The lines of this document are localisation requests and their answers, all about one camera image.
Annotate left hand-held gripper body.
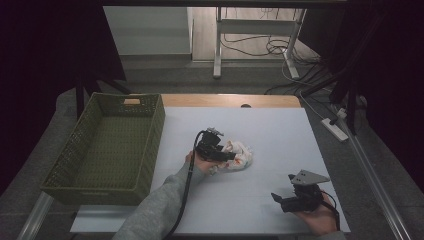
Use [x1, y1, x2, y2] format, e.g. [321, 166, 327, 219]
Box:
[194, 127, 225, 163]

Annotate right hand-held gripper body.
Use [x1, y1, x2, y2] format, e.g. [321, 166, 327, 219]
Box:
[280, 169, 331, 213]

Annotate white printed cloth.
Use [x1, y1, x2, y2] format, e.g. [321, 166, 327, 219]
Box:
[209, 139, 254, 176]

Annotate green woven basket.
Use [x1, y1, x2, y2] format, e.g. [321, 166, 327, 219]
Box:
[40, 92, 167, 207]

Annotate person's left hand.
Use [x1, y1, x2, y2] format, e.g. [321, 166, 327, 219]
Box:
[184, 150, 219, 176]

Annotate person's right hand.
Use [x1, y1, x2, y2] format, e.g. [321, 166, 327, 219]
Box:
[293, 194, 339, 237]

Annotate white power strip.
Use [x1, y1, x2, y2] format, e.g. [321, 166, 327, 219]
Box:
[320, 117, 349, 143]

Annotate dark curtain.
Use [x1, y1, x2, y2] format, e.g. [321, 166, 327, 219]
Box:
[0, 0, 127, 194]
[299, 0, 424, 183]

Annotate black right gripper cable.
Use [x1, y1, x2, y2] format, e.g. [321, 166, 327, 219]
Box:
[319, 189, 342, 232]

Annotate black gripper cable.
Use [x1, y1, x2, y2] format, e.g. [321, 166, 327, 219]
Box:
[319, 189, 342, 232]
[163, 129, 206, 240]

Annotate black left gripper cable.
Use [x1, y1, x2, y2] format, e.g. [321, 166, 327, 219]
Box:
[163, 129, 206, 240]

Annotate aluminium rail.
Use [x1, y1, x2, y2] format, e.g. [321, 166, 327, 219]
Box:
[16, 191, 54, 240]
[331, 106, 413, 240]

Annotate white power cable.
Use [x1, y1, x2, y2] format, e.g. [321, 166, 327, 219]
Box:
[298, 91, 326, 120]

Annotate white metal desk frame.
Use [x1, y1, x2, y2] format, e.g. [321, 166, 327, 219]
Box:
[213, 7, 308, 80]

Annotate black floor cables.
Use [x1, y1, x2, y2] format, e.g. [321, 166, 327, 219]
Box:
[221, 33, 321, 64]

